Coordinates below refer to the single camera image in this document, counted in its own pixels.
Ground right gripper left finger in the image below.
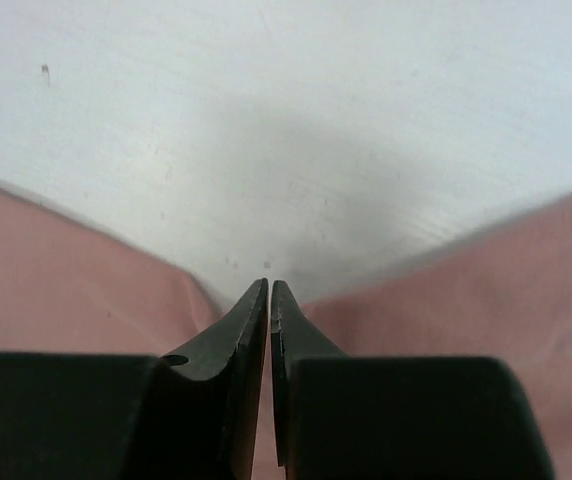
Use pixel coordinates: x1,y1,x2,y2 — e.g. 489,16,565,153
0,279,268,479

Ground dusty pink t shirt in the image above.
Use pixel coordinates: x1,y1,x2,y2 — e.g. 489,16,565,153
0,191,572,479

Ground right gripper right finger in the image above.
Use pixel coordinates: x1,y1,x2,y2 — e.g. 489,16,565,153
270,280,555,479

